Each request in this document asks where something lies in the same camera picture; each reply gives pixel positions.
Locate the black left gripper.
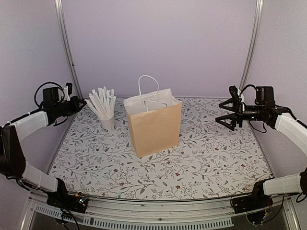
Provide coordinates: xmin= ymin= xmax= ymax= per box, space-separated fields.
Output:
xmin=54 ymin=95 xmax=87 ymax=116

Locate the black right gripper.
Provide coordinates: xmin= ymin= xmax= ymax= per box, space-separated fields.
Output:
xmin=216 ymin=97 xmax=265 ymax=131

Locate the kraft paper takeout bag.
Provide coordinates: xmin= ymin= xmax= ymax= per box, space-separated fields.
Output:
xmin=123 ymin=75 xmax=182 ymax=158

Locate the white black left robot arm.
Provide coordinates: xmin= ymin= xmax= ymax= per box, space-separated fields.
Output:
xmin=0 ymin=81 xmax=88 ymax=213

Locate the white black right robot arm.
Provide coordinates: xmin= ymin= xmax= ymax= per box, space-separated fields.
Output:
xmin=215 ymin=85 xmax=307 ymax=225

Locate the white wrapped straws bundle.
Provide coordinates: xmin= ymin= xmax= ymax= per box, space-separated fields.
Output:
xmin=85 ymin=87 xmax=117 ymax=120

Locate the white cup holding straws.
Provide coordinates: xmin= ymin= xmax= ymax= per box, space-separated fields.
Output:
xmin=98 ymin=115 xmax=116 ymax=132

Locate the floral patterned table mat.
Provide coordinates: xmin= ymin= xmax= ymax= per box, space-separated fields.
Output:
xmin=49 ymin=98 xmax=272 ymax=200

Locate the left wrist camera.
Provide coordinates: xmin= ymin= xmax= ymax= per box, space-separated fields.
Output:
xmin=63 ymin=82 xmax=72 ymax=101

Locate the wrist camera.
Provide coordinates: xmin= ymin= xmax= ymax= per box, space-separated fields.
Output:
xmin=229 ymin=85 xmax=246 ymax=112
xmin=63 ymin=82 xmax=72 ymax=101

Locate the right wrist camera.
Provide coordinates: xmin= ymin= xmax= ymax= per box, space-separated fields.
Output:
xmin=229 ymin=85 xmax=246 ymax=112

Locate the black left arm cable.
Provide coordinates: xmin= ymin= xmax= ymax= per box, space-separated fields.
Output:
xmin=33 ymin=81 xmax=68 ymax=108

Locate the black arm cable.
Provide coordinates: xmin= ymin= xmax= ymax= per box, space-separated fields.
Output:
xmin=241 ymin=84 xmax=268 ymax=134
xmin=33 ymin=81 xmax=68 ymax=108

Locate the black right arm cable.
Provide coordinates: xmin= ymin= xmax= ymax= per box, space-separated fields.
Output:
xmin=241 ymin=84 xmax=268 ymax=134

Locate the left aluminium frame post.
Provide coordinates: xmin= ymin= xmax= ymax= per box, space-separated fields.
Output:
xmin=54 ymin=0 xmax=83 ymax=99

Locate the aluminium frame post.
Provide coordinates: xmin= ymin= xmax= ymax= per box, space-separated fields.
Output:
xmin=239 ymin=0 xmax=264 ymax=90
xmin=54 ymin=0 xmax=83 ymax=99

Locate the front aluminium rail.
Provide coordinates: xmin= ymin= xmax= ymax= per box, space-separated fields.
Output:
xmin=21 ymin=192 xmax=303 ymax=230

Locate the right aluminium frame post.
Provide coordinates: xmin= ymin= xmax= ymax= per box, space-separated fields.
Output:
xmin=239 ymin=0 xmax=264 ymax=90

